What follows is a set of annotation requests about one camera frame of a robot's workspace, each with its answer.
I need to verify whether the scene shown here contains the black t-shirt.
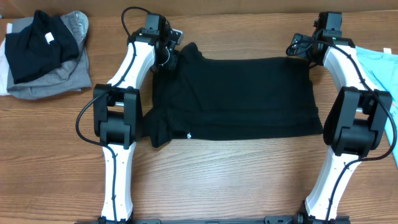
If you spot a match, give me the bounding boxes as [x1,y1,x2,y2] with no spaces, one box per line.
[142,43,323,147]

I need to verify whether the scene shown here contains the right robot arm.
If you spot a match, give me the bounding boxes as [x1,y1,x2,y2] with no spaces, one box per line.
[286,11,393,223]

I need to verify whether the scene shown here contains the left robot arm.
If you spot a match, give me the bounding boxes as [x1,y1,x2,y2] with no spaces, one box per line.
[93,12,183,223]

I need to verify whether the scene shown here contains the light blue t-shirt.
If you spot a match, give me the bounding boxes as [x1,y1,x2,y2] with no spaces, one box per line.
[354,45,398,169]

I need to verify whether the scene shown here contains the folded grey shirt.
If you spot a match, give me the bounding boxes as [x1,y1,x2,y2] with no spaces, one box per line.
[7,11,92,100]

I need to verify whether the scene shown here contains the folded black shirt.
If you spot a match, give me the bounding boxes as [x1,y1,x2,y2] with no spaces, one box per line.
[5,10,79,84]

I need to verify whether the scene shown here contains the folded white shirt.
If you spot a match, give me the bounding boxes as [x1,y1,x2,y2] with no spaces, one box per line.
[0,39,9,96]

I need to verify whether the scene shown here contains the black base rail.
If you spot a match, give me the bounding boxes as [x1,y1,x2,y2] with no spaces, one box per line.
[74,214,352,224]

